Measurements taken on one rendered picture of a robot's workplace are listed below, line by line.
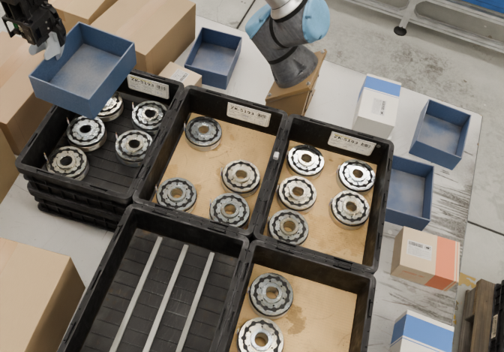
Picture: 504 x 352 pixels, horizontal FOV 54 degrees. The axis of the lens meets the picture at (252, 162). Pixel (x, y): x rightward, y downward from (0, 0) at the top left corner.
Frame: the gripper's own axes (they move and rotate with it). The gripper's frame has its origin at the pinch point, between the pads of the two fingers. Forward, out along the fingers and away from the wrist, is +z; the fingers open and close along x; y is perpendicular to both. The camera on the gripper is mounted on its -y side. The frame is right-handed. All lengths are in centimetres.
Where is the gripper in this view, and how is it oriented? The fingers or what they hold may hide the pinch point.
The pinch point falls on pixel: (56, 52)
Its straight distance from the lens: 125.8
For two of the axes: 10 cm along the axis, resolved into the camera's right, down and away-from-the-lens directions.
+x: 9.2, 3.3, -1.9
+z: -0.4, 5.8, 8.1
